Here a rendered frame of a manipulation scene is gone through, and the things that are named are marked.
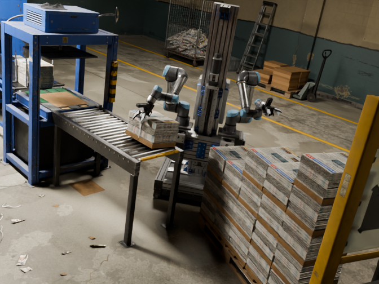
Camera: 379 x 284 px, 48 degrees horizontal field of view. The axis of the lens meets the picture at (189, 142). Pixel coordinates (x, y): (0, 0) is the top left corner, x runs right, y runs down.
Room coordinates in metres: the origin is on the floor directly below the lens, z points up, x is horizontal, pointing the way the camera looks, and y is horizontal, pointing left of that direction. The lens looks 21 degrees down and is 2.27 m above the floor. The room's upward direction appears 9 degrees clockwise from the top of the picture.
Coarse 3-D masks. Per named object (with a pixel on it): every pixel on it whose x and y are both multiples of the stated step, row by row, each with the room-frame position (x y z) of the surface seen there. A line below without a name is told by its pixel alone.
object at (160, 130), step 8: (152, 120) 3.47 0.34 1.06; (160, 120) 3.53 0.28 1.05; (168, 120) 3.58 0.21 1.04; (144, 128) 3.47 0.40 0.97; (152, 128) 3.40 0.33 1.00; (160, 128) 3.43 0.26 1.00; (168, 128) 3.49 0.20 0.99; (176, 128) 3.56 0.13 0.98; (144, 136) 3.45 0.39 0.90; (152, 136) 3.39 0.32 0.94; (160, 136) 3.42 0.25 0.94; (168, 136) 3.50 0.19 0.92; (176, 136) 3.57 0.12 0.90; (152, 144) 3.37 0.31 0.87
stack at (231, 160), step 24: (216, 168) 3.50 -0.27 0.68; (240, 168) 3.25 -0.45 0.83; (216, 192) 3.43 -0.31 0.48; (240, 192) 3.11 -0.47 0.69; (216, 216) 3.37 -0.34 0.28; (240, 216) 3.04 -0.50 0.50; (264, 216) 2.79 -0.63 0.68; (240, 240) 2.99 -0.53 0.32; (264, 240) 2.74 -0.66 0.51; (240, 264) 2.92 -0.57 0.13; (264, 264) 2.68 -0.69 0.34
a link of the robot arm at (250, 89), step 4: (248, 72) 4.14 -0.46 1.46; (252, 72) 4.16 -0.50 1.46; (256, 72) 4.18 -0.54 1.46; (248, 76) 4.12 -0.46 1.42; (252, 76) 4.13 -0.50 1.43; (256, 76) 4.15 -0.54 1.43; (248, 80) 4.12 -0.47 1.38; (252, 80) 4.13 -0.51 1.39; (256, 80) 4.15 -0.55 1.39; (248, 84) 4.14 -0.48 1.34; (252, 84) 4.14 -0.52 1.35; (256, 84) 4.16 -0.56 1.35; (248, 88) 4.16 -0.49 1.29; (252, 88) 4.16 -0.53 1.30; (248, 92) 4.15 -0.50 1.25; (252, 92) 4.16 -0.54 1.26; (248, 96) 4.15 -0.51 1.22; (252, 96) 4.17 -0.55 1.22; (248, 100) 4.15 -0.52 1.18; (244, 120) 4.13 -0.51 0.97; (248, 120) 4.15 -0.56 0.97
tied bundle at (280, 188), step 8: (272, 176) 2.81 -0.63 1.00; (280, 176) 2.73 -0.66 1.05; (264, 184) 2.86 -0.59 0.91; (272, 184) 2.79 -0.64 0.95; (280, 184) 2.72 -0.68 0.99; (288, 184) 2.65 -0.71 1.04; (272, 192) 2.76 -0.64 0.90; (280, 192) 2.69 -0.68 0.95; (288, 192) 2.64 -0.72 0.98; (280, 200) 2.68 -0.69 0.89; (288, 200) 2.62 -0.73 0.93
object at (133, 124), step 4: (132, 112) 3.60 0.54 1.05; (152, 112) 3.73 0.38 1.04; (156, 112) 3.77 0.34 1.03; (132, 116) 3.59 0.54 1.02; (140, 116) 3.53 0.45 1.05; (132, 120) 3.59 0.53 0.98; (136, 120) 3.55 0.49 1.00; (128, 124) 3.61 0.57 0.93; (132, 124) 3.58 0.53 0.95; (136, 124) 3.54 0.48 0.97; (128, 128) 3.60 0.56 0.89; (132, 128) 3.58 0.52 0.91; (136, 128) 3.53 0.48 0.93; (132, 132) 3.56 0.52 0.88; (136, 132) 3.52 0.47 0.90
